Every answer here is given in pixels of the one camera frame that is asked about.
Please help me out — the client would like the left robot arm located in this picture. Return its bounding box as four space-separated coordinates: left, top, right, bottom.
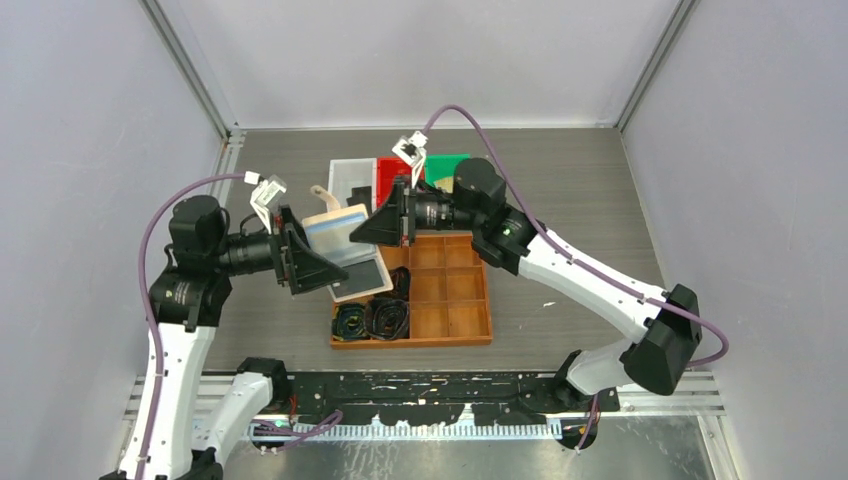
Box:
108 195 348 479

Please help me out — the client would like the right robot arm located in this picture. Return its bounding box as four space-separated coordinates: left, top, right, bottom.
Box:
350 158 702 411

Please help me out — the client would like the green plastic bin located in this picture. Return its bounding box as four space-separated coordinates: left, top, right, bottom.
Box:
424 154 470 193

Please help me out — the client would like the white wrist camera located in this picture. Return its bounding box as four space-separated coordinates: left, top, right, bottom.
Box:
392 131 428 189
244 171 287 233

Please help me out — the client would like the wooden compartment tray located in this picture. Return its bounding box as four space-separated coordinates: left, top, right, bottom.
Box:
330 232 493 350

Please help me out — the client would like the large rolled black belt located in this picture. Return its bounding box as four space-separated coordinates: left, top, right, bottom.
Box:
364 297 410 341

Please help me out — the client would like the white plastic bin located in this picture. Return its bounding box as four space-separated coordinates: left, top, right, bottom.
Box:
327 157 377 212

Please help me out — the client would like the rolled black belt middle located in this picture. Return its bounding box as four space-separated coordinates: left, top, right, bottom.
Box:
388 266 411 301

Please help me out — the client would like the black card in white bin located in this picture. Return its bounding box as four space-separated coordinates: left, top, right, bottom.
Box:
346 186 373 215

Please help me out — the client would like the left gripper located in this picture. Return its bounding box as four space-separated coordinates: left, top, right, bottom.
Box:
210 204 348 292

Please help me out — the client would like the aluminium front rail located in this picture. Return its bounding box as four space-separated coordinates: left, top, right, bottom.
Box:
124 370 726 442

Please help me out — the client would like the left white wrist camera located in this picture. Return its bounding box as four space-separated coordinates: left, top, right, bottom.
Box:
244 171 287 233

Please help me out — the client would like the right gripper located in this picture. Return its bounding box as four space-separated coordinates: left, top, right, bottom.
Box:
350 175 482 249

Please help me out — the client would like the rolled belt bottom left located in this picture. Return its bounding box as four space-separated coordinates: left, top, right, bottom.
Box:
331 302 369 342

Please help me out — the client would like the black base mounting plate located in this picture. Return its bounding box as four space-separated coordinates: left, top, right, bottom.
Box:
227 370 621 429

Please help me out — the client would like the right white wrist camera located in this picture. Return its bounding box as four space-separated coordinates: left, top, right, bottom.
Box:
392 131 428 189

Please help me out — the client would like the black credit card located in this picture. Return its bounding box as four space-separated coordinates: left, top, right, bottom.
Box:
328 259 391 302

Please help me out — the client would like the red plastic bin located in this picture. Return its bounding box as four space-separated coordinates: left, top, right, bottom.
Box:
375 157 411 207

